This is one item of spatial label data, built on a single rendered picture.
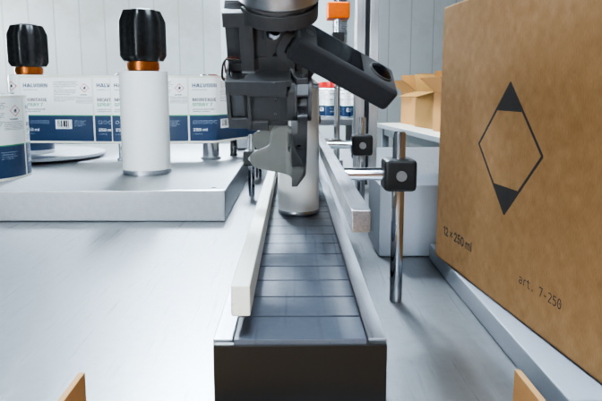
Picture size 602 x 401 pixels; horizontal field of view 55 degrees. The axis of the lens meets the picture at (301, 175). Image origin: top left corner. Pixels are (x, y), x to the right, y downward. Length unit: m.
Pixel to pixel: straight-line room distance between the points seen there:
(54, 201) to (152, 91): 0.26
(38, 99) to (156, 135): 0.39
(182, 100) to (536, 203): 0.96
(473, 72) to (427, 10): 4.84
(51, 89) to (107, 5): 3.86
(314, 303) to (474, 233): 0.20
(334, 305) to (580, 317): 0.16
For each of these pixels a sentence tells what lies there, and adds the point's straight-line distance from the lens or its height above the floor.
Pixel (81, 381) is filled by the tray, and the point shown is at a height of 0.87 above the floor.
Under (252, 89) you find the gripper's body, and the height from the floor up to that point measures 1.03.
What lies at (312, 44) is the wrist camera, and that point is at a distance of 0.54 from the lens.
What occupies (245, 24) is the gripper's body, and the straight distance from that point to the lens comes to 0.54.
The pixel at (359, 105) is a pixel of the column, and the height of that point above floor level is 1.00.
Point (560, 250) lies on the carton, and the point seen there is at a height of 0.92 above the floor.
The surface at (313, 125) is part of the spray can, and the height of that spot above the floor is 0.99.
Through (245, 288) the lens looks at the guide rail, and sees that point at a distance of 0.36.
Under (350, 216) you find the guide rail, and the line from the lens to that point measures 0.36.
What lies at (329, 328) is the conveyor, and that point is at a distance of 0.39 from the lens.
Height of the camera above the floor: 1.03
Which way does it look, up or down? 8 degrees down
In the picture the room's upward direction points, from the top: straight up
